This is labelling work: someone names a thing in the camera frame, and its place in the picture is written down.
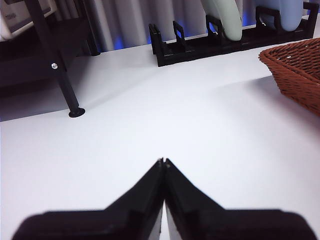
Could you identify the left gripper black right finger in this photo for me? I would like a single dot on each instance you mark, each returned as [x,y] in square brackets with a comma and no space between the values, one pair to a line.
[225,222]

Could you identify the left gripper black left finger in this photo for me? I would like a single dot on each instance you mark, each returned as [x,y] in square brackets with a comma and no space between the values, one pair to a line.
[100,222]

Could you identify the brown wicker basket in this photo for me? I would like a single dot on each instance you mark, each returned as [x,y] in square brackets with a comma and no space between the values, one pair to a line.
[297,72]

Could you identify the black dish rack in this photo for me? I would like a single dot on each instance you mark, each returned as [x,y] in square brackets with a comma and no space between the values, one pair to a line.
[190,52]

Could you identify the black metal shelf rack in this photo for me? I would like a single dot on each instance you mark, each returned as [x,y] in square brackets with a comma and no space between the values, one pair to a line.
[47,50]

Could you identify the pale green plate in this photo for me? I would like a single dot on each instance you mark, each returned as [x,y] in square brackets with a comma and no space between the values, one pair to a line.
[228,22]

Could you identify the grey curtain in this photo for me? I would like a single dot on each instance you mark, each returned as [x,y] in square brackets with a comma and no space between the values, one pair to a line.
[140,20]

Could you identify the pale blue plate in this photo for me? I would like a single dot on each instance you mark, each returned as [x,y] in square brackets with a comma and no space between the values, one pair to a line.
[287,15]

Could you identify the silver toaster oven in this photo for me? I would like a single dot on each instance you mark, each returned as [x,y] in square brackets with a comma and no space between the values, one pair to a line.
[15,17]

